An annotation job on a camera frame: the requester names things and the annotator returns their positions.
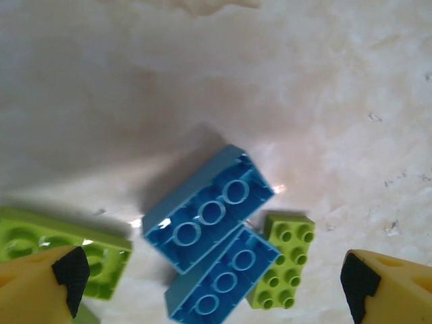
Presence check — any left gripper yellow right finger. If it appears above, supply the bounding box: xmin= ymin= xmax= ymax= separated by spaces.
xmin=340 ymin=248 xmax=432 ymax=324

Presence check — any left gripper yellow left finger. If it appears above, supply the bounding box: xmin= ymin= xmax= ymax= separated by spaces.
xmin=0 ymin=245 xmax=90 ymax=324

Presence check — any small green lego block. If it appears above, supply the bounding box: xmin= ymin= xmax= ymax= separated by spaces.
xmin=76 ymin=298 xmax=101 ymax=324

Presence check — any green lego brick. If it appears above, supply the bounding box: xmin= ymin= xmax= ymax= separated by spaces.
xmin=245 ymin=212 xmax=317 ymax=311
xmin=0 ymin=206 xmax=133 ymax=302

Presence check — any blue lego brick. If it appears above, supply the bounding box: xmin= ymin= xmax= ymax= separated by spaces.
xmin=164 ymin=226 xmax=283 ymax=321
xmin=141 ymin=144 xmax=276 ymax=274

